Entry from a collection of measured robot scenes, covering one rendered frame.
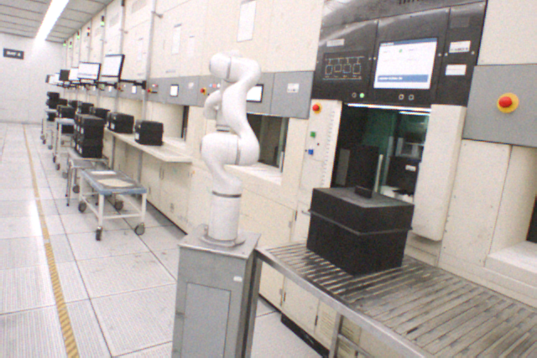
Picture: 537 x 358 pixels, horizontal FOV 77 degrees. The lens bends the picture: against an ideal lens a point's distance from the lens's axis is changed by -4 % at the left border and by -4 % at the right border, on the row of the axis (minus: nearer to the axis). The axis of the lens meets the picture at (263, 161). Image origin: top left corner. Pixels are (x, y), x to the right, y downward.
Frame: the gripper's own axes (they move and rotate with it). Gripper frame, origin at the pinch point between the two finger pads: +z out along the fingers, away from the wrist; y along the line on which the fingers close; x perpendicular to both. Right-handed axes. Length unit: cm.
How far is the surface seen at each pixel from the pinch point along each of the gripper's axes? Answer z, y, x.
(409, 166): -6, 111, -14
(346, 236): 13, 40, -87
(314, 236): 19, 34, -71
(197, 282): 40, -10, -70
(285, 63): -60, 37, 24
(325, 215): 8, 35, -76
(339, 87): -45, 57, -20
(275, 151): 3, 55, 93
